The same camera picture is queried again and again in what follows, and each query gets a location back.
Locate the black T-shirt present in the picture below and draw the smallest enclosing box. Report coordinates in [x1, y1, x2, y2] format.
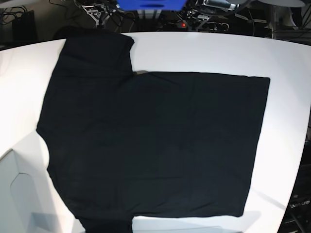
[36, 30, 270, 233]

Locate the grey robot base cover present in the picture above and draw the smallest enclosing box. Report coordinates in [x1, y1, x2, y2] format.
[0, 150, 51, 233]

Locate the black power strip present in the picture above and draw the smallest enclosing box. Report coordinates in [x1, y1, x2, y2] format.
[160, 20, 230, 33]

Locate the blue plastic bin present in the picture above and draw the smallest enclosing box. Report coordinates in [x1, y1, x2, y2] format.
[117, 0, 186, 11]

